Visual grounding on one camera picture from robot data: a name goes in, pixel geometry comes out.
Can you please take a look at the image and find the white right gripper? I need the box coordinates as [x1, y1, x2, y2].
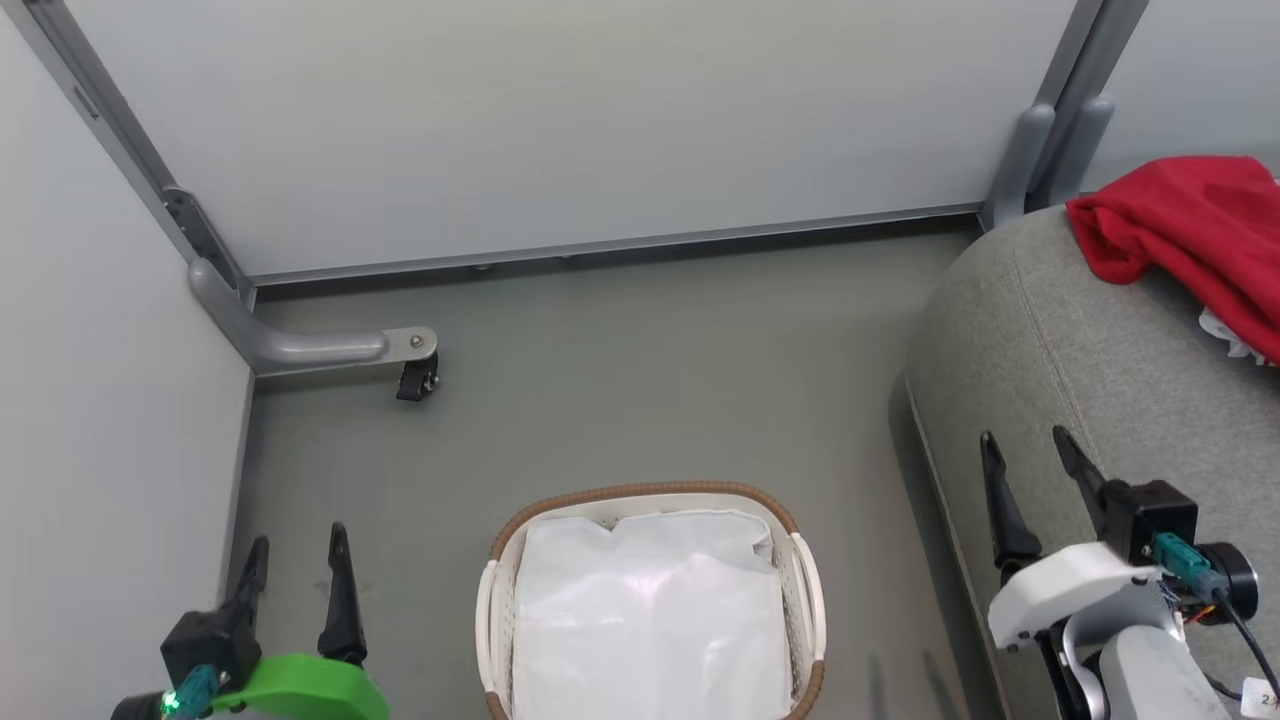
[979, 425, 1167, 720]

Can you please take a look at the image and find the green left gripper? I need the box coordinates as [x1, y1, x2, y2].
[205, 522, 392, 720]

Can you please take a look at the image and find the red garment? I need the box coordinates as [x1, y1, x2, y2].
[1065, 155, 1280, 365]

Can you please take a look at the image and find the grey fabric sofa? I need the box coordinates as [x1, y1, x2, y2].
[904, 200, 1280, 720]

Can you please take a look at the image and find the black caster wheel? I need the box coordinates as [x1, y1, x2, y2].
[395, 355, 441, 404]

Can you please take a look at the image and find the grey partition foot with caster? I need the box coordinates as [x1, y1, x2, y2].
[188, 257, 439, 379]

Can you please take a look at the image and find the grey curved partition foot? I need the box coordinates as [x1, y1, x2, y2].
[1045, 95, 1117, 208]
[984, 103, 1057, 230]

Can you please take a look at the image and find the white laundry basket brown rim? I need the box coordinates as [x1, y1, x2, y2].
[475, 481, 828, 720]

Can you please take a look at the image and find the grey partition bottom rail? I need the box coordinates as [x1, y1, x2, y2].
[245, 202, 987, 291]
[217, 368, 257, 603]

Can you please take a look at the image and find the teal left cable connector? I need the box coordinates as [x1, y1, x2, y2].
[160, 664, 223, 720]

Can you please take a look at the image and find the teal cable connector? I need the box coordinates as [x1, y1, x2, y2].
[160, 664, 223, 720]
[1149, 532, 1227, 602]

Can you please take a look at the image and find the teal right cable connector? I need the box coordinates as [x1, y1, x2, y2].
[1149, 532, 1227, 602]

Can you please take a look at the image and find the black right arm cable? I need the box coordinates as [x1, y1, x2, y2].
[1213, 588, 1280, 703]

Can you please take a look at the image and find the grey partition post with bracket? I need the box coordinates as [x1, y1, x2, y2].
[0, 0, 257, 303]

